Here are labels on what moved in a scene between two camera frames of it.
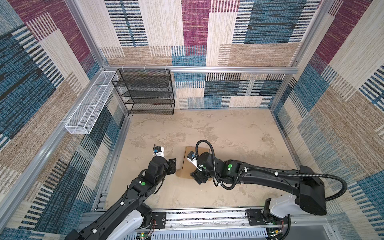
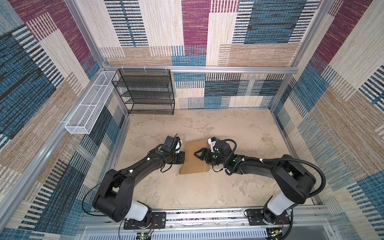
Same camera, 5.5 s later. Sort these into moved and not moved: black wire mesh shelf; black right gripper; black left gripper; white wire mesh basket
Moved: black right gripper; black left gripper
Not moved: white wire mesh basket; black wire mesh shelf
